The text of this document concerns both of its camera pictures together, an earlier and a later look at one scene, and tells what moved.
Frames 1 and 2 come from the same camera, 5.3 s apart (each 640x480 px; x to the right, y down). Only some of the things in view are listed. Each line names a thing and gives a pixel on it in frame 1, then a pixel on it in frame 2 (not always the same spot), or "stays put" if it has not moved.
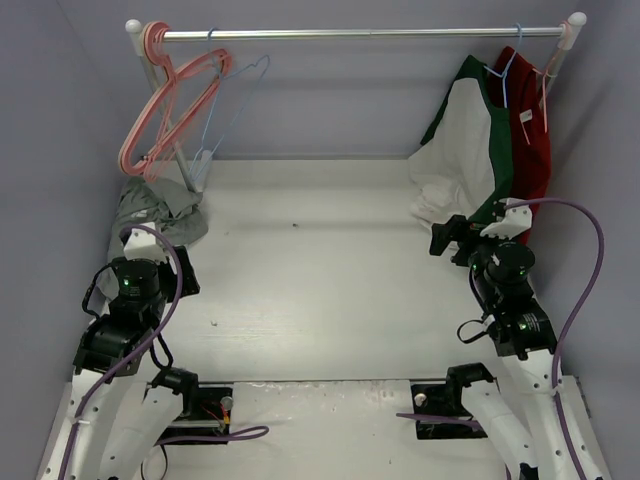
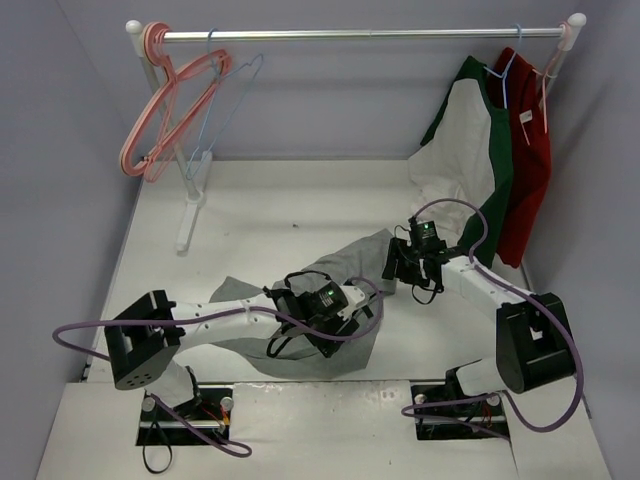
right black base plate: [440, 402] stays put
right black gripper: [461, 238] → [392, 259]
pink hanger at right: [544, 78] stays put
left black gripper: [185, 272] → [343, 333]
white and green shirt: [463, 166] stays put
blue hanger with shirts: [503, 76] stays put
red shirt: [525, 93] stays put
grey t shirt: [178, 215] → [368, 264]
